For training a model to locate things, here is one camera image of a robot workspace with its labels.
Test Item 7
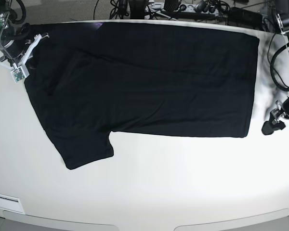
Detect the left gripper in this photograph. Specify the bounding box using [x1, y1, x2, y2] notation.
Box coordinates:
[262, 97, 289, 135]

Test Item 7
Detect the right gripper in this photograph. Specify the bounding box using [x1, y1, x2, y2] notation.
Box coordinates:
[0, 33, 50, 69]

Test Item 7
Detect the black T-shirt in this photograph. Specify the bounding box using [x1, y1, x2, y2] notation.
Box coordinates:
[24, 23, 260, 170]

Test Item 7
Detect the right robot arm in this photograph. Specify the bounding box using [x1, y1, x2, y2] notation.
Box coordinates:
[0, 0, 49, 82]

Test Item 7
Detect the black box device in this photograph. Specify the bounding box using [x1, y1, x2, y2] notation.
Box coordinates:
[228, 7, 263, 27]

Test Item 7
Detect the white label sticker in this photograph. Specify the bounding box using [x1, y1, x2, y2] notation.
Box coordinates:
[0, 194, 25, 214]

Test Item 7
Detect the white power strip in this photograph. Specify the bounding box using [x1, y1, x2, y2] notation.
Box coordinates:
[179, 3, 218, 14]

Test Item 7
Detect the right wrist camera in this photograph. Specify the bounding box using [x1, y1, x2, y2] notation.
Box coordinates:
[11, 66, 29, 83]

